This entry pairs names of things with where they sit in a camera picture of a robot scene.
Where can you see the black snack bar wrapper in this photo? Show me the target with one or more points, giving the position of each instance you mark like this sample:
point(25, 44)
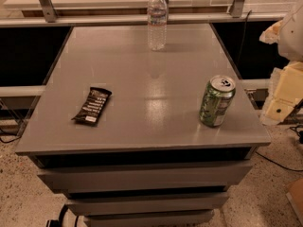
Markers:
point(93, 106)

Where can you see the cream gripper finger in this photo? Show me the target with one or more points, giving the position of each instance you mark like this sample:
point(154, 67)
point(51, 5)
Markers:
point(285, 93)
point(271, 34)

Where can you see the white background table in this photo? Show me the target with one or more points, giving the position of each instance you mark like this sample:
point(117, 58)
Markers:
point(27, 13)

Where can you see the grey drawer cabinet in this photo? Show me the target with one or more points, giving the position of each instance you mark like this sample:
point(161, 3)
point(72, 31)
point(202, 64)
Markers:
point(149, 160)

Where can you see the green soda can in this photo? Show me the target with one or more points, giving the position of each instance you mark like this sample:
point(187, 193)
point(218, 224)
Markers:
point(219, 93)

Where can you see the clear plastic water bottle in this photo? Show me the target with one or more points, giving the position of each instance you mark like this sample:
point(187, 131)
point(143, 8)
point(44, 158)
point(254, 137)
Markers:
point(157, 12)

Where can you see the cardboard box corner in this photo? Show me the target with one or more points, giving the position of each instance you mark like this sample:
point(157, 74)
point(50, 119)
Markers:
point(294, 195)

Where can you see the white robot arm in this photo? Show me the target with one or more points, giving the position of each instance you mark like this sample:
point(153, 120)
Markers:
point(290, 45)

